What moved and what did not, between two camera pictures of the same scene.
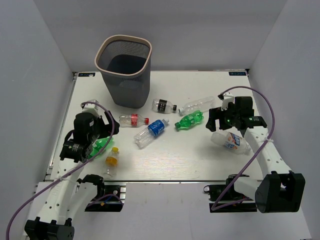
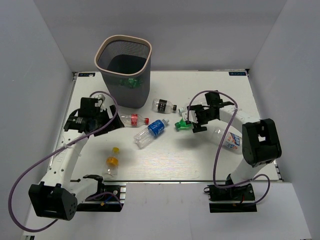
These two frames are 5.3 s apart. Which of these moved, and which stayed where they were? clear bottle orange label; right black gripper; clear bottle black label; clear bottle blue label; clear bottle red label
Moved: right black gripper
Stayed: clear bottle blue label; clear bottle red label; clear bottle black label; clear bottle orange label
